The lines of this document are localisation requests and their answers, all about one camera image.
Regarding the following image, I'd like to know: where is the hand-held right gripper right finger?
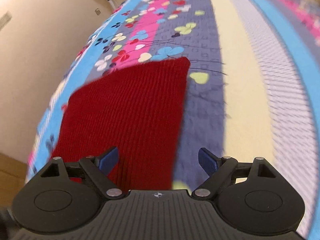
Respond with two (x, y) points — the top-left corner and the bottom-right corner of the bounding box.
(191, 148), (278, 201)

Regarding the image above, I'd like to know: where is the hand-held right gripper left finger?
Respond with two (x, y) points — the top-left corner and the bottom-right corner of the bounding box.
(39, 146), (126, 201)

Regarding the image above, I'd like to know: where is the red knit sweater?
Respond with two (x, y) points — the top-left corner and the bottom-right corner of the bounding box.
(51, 57), (191, 190)

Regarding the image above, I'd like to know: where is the floral striped blanket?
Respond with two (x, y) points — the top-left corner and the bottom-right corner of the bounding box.
(25, 0), (320, 239)

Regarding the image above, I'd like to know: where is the cardboard box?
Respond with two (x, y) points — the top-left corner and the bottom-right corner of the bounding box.
(0, 152), (27, 207)

